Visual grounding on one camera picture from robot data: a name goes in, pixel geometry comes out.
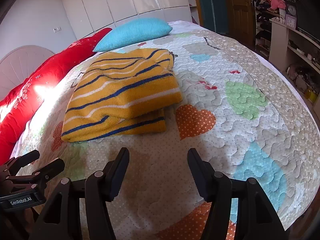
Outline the purple square clock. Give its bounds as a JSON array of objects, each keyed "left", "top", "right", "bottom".
[{"left": 285, "top": 14, "right": 297, "bottom": 29}]

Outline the turquoise knit pillow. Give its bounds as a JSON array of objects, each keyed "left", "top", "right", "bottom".
[{"left": 93, "top": 18, "right": 172, "bottom": 53}]

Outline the white round headboard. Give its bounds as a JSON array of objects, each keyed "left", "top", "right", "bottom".
[{"left": 0, "top": 45, "right": 54, "bottom": 100}]

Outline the white wall socket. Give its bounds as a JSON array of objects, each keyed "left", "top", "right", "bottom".
[{"left": 53, "top": 27, "right": 61, "bottom": 33}]

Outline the white glossy wardrobe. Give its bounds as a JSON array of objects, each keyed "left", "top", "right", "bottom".
[{"left": 62, "top": 0, "right": 191, "bottom": 39}]

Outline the yellow striped knit sweater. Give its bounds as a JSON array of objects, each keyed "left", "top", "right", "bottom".
[{"left": 61, "top": 48, "right": 182, "bottom": 142}]

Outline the pink clothes pile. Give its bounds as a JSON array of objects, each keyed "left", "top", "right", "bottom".
[{"left": 269, "top": 0, "right": 286, "bottom": 10}]

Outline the black television screen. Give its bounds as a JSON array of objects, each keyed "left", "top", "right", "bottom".
[{"left": 296, "top": 0, "right": 319, "bottom": 40}]

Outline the brown wooden door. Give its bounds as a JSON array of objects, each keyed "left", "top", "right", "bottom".
[{"left": 190, "top": 0, "right": 256, "bottom": 48}]

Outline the round dark alarm clock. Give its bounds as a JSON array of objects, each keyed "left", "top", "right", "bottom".
[{"left": 285, "top": 0, "right": 297, "bottom": 17}]

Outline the white shelving unit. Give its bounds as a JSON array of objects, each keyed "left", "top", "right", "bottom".
[{"left": 253, "top": 0, "right": 319, "bottom": 116}]

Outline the red floral quilt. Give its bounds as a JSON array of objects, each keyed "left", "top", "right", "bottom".
[{"left": 1, "top": 28, "right": 112, "bottom": 164}]

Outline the heart patterned quilted bedspread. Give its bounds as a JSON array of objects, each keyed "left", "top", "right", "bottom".
[{"left": 17, "top": 30, "right": 319, "bottom": 239}]

